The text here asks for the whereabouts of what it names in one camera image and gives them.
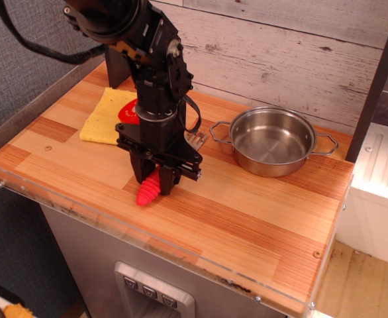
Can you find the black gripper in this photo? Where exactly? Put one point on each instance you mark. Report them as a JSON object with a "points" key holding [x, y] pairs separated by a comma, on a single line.
{"points": [[160, 143]]}

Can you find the red handled metal fork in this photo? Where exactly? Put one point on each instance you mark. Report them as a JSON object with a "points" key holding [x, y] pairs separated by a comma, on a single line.
{"points": [[150, 187]]}

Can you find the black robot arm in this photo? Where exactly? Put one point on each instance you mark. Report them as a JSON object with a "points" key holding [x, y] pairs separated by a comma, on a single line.
{"points": [[152, 48]]}

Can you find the red toy tomato half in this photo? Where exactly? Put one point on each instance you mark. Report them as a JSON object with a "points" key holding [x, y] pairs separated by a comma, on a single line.
{"points": [[128, 113]]}

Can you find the yellow cloth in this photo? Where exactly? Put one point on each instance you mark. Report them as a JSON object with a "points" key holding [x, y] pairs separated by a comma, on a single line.
{"points": [[100, 125]]}

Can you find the grey cabinet with dispenser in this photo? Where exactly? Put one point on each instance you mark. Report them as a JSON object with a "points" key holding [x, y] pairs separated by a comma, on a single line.
{"points": [[119, 279]]}

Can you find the small steel pot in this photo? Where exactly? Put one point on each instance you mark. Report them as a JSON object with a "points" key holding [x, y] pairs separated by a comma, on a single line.
{"points": [[270, 141]]}

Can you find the orange yellow object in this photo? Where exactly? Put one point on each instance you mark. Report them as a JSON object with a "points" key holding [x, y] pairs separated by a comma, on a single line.
{"points": [[17, 311]]}

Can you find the dark left post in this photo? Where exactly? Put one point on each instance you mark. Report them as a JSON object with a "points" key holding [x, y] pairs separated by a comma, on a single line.
{"points": [[118, 69]]}

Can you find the dark post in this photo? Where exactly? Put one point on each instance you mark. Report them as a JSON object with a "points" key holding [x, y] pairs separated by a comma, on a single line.
{"points": [[118, 69], [369, 108]]}

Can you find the dark right post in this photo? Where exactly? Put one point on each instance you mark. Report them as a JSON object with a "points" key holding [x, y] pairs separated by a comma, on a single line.
{"points": [[369, 108]]}

